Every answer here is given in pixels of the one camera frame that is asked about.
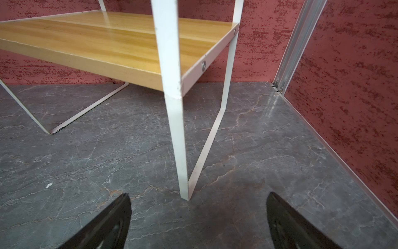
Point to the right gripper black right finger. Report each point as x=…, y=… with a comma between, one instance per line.
x=290, y=230

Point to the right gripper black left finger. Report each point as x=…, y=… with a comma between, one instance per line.
x=108, y=230

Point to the wooden two-tier white-framed shelf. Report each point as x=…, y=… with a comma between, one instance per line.
x=160, y=51

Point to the right aluminium corner post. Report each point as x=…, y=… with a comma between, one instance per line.
x=301, y=34

